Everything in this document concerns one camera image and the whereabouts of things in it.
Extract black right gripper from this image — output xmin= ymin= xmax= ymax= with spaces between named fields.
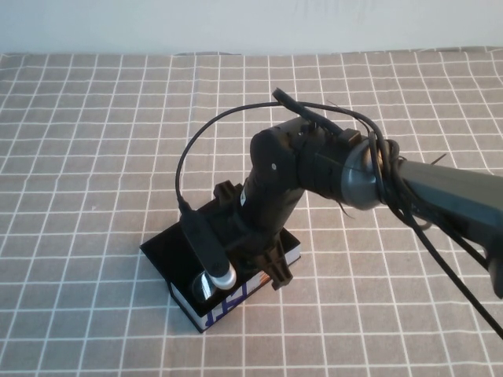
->
xmin=195 ymin=178 xmax=304 ymax=292

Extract mirrored lens sunglasses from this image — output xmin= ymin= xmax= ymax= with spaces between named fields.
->
xmin=192 ymin=272 xmax=218 ymax=302

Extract black glasses case printed sides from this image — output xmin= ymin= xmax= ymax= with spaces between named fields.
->
xmin=140 ymin=199 xmax=303 ymax=335

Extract grey white checked tablecloth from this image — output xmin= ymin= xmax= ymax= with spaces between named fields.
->
xmin=0 ymin=46 xmax=503 ymax=377

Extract black wrist camera silver end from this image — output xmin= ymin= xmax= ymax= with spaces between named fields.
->
xmin=179 ymin=205 xmax=237 ymax=291

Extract thin black camera cable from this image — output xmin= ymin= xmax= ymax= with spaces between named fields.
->
xmin=174 ymin=88 xmax=380 ymax=215

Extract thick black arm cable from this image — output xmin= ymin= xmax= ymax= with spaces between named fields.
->
xmin=367 ymin=129 xmax=503 ymax=341

